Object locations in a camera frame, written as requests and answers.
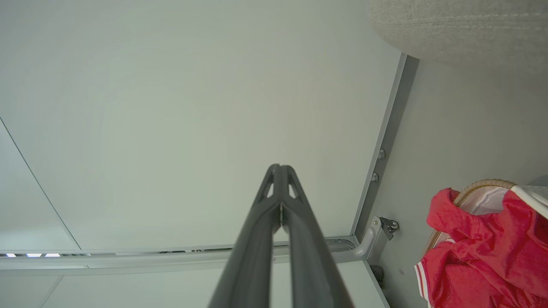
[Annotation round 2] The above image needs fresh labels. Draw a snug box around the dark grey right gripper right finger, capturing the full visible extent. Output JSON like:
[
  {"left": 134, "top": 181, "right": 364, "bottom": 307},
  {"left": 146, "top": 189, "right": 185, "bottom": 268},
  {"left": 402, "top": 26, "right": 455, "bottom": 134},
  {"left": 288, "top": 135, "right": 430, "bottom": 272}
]
[{"left": 281, "top": 164, "right": 354, "bottom": 308}]

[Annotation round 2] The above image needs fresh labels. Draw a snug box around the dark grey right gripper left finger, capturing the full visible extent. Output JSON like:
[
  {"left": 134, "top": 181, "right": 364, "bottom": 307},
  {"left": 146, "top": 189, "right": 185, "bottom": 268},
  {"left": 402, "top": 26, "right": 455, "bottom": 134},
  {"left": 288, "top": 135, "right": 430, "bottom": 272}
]
[{"left": 208, "top": 164, "right": 281, "bottom": 308}]

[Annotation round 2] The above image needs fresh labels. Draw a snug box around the red garment with white trim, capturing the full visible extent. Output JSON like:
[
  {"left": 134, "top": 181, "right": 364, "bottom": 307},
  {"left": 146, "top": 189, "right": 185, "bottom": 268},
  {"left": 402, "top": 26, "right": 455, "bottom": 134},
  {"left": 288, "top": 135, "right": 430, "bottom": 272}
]
[
  {"left": 414, "top": 240, "right": 548, "bottom": 308},
  {"left": 427, "top": 187, "right": 548, "bottom": 298}
]

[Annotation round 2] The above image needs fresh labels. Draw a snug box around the grey curved partition foot tube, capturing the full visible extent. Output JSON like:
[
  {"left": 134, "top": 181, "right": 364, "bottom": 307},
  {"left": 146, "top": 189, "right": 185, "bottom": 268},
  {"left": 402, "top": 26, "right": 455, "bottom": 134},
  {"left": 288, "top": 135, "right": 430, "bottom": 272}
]
[{"left": 330, "top": 215, "right": 388, "bottom": 262}]

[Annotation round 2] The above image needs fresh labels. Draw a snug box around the wicker laundry basket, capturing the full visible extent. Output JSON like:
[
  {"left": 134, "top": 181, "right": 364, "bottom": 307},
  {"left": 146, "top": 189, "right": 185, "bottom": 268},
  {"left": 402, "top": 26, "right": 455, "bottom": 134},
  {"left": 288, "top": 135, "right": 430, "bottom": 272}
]
[{"left": 422, "top": 179, "right": 519, "bottom": 257}]

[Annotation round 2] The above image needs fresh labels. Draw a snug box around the black caster bracket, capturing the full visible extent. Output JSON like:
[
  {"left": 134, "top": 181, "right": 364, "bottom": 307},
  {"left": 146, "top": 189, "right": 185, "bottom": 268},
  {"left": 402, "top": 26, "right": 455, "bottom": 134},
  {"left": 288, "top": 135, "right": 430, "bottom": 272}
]
[{"left": 379, "top": 217, "right": 399, "bottom": 241}]

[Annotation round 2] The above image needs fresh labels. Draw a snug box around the grey metal partition base rail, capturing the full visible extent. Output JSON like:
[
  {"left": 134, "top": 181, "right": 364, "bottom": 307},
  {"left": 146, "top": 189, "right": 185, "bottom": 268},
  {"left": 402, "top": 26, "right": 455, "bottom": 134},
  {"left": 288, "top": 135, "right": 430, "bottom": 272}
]
[{"left": 350, "top": 52, "right": 421, "bottom": 242}]

